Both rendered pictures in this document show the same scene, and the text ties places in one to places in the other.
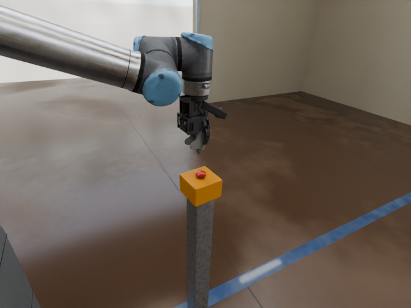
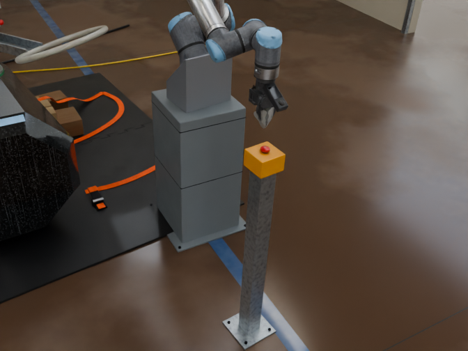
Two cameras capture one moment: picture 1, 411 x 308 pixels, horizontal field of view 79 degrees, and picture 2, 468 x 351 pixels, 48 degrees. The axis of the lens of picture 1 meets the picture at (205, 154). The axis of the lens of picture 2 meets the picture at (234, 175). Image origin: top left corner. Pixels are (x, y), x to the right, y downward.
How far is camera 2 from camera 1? 1.96 m
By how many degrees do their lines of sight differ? 73
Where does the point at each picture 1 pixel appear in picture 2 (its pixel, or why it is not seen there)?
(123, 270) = (310, 255)
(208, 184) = (252, 154)
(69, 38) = (198, 8)
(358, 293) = not seen: outside the picture
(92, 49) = (201, 17)
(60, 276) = (294, 212)
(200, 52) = (256, 44)
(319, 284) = not seen: outside the picture
